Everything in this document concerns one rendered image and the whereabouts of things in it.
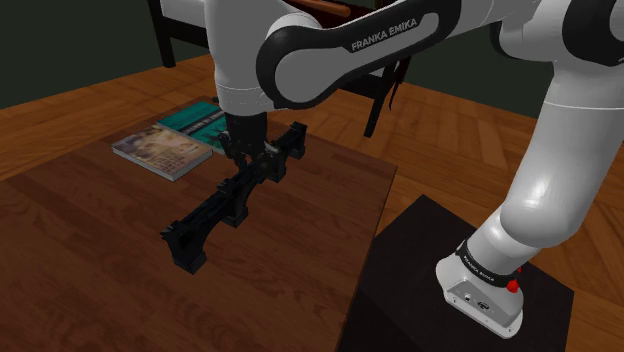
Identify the teal book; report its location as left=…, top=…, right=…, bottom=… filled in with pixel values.
left=155, top=101, right=231, bottom=156

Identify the beige book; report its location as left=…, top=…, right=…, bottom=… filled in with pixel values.
left=110, top=124, right=214, bottom=183

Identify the black bridge model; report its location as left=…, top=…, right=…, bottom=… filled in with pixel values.
left=159, top=121, right=309, bottom=276

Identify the dark wooden chair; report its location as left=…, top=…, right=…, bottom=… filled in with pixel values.
left=146, top=0, right=414, bottom=139

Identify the dark wooden table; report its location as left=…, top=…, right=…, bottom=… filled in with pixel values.
left=0, top=94, right=399, bottom=352

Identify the dark robot stand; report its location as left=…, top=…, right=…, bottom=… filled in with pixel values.
left=336, top=193, right=575, bottom=352

